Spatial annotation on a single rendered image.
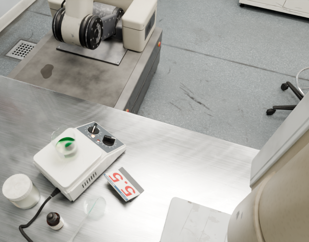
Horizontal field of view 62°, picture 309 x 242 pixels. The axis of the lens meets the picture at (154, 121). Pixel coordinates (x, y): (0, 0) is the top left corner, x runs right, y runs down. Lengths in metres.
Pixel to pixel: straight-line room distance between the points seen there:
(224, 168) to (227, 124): 1.07
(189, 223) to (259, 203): 0.46
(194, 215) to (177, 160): 0.16
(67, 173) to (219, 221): 0.38
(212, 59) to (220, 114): 0.57
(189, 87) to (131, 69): 0.60
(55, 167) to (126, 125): 0.25
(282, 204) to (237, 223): 0.07
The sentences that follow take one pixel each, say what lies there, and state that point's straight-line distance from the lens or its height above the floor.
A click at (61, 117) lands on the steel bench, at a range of 0.83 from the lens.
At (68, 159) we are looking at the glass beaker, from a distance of 0.63.
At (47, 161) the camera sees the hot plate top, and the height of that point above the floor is 0.84.
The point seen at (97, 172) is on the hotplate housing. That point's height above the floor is 0.79.
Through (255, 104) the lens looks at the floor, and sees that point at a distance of 2.01.
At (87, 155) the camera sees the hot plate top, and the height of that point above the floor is 0.84.
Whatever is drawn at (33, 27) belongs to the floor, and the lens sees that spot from 2.58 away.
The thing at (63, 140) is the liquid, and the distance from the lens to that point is 0.63.
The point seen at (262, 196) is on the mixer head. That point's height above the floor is 1.22.
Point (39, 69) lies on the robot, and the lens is 1.59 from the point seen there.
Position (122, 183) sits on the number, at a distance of 0.67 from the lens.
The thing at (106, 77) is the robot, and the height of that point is 0.36.
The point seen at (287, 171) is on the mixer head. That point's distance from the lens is 0.18.
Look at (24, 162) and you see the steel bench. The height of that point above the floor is 0.75.
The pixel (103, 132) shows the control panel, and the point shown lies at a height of 0.79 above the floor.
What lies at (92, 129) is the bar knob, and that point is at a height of 0.82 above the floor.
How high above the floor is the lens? 1.40
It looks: 54 degrees down
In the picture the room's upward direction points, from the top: 6 degrees clockwise
